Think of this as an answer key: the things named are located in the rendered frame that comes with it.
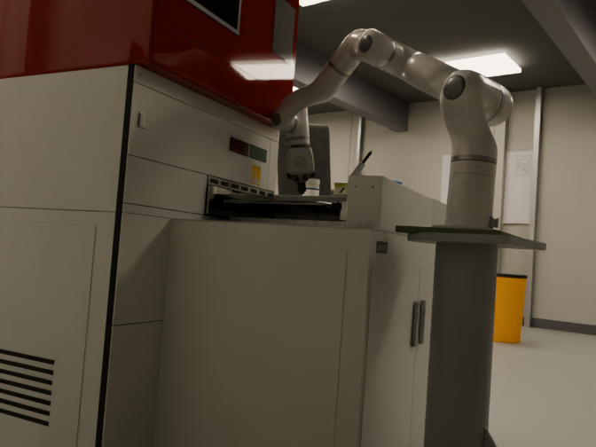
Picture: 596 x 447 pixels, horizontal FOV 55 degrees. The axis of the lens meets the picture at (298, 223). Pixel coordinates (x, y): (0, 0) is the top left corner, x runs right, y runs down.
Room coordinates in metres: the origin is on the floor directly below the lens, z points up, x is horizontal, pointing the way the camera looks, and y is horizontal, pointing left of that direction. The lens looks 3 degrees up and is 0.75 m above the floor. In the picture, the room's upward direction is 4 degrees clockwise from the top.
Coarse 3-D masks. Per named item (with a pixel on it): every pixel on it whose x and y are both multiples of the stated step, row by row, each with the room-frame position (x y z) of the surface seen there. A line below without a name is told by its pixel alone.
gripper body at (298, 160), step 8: (288, 152) 2.08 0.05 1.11; (296, 152) 2.08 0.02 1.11; (304, 152) 2.08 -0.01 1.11; (288, 160) 2.08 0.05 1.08; (296, 160) 2.08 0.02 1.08; (304, 160) 2.08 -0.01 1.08; (312, 160) 2.09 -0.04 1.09; (288, 168) 2.08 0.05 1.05; (296, 168) 2.08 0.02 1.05; (304, 168) 2.08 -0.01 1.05; (312, 168) 2.09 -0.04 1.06
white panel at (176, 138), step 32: (128, 96) 1.53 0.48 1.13; (160, 96) 1.62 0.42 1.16; (192, 96) 1.75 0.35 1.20; (128, 128) 1.53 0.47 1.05; (160, 128) 1.63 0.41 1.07; (192, 128) 1.76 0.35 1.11; (224, 128) 1.92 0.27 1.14; (256, 128) 2.10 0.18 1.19; (128, 160) 1.53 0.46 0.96; (160, 160) 1.64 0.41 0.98; (192, 160) 1.77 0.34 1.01; (224, 160) 1.93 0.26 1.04; (256, 160) 2.11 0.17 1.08; (128, 192) 1.54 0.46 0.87; (160, 192) 1.65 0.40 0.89; (192, 192) 1.79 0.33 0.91
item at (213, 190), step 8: (208, 192) 1.85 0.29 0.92; (216, 192) 1.88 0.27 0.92; (224, 192) 1.92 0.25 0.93; (232, 192) 1.96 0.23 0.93; (240, 192) 2.01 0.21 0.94; (208, 200) 1.85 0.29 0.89; (208, 208) 1.85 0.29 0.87; (216, 208) 1.89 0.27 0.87; (224, 216) 1.93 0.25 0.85; (240, 216) 2.02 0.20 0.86; (248, 216) 2.07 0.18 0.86; (256, 216) 2.12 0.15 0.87; (264, 216) 2.17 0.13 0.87; (272, 216) 2.23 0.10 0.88
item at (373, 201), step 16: (352, 176) 1.51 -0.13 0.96; (368, 176) 1.49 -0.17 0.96; (384, 176) 1.49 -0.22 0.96; (352, 192) 1.51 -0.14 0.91; (368, 192) 1.49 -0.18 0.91; (384, 192) 1.50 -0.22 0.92; (400, 192) 1.62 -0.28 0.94; (416, 192) 1.77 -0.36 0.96; (352, 208) 1.51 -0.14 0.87; (368, 208) 1.49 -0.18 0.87; (384, 208) 1.50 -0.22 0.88; (400, 208) 1.63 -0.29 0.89; (416, 208) 1.78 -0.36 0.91; (432, 208) 1.96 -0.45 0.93; (352, 224) 1.51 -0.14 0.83; (368, 224) 1.49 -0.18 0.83; (384, 224) 1.51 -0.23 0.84; (400, 224) 1.64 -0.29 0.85; (416, 224) 1.79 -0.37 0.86
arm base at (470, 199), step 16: (464, 160) 1.49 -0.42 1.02; (464, 176) 1.48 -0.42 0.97; (480, 176) 1.47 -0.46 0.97; (448, 192) 1.53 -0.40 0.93; (464, 192) 1.48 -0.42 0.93; (480, 192) 1.47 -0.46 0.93; (448, 208) 1.52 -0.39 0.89; (464, 208) 1.48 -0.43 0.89; (480, 208) 1.47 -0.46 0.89; (448, 224) 1.47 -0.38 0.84; (464, 224) 1.48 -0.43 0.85; (480, 224) 1.47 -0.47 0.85; (496, 224) 1.48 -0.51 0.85
